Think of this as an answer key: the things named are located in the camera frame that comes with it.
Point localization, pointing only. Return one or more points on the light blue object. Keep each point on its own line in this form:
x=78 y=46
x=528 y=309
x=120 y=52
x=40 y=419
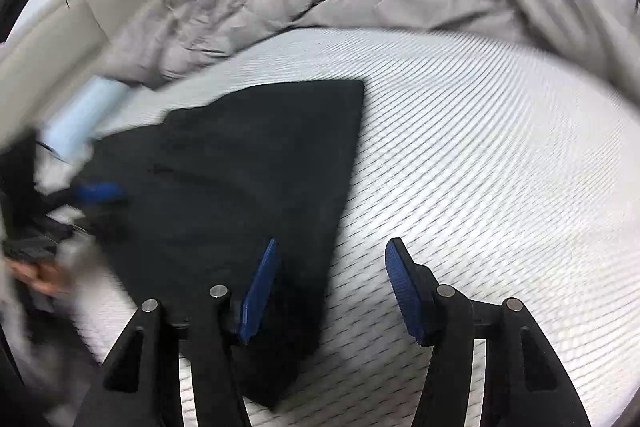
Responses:
x=85 y=119

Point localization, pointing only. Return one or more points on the person's left hand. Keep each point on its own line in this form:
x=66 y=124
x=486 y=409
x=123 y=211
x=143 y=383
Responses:
x=42 y=278

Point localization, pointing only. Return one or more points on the white textured mattress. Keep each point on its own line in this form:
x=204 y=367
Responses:
x=475 y=157

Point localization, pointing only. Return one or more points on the dark grey pants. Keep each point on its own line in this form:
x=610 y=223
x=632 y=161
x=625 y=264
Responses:
x=250 y=167

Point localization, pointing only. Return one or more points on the person's left forearm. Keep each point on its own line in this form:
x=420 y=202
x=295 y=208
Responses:
x=20 y=342

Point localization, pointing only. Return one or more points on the beige padded headboard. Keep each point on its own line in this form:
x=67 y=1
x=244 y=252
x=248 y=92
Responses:
x=50 y=22

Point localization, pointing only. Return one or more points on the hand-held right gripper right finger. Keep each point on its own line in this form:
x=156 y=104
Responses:
x=405 y=294

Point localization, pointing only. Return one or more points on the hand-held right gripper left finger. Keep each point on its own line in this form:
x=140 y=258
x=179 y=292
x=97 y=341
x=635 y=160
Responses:
x=257 y=294

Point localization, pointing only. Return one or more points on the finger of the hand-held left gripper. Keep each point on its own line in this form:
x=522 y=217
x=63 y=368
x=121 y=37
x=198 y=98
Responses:
x=100 y=194

